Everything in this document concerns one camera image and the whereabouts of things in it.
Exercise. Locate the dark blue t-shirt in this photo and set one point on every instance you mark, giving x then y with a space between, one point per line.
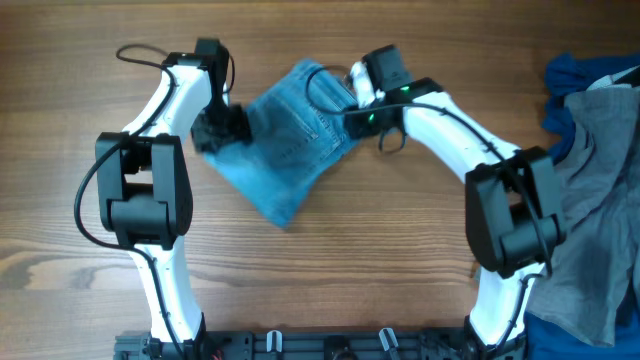
565 75

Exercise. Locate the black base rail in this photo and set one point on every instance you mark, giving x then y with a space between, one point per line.
429 344

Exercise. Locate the right grey rail clip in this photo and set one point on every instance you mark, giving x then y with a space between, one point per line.
389 343

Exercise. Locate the grey rail clip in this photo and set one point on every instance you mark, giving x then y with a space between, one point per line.
389 343
274 342

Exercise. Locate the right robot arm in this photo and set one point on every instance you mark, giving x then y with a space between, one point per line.
513 215

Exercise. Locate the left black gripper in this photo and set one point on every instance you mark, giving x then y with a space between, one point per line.
223 126

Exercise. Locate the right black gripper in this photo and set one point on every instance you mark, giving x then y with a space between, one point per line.
361 122

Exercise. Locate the left grey rail clip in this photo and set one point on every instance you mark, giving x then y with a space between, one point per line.
274 342

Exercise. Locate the light blue denim jeans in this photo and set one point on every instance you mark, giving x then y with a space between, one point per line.
293 143

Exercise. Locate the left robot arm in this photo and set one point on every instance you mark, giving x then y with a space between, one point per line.
145 197

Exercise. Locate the grey trousers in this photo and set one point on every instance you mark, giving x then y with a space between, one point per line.
599 262

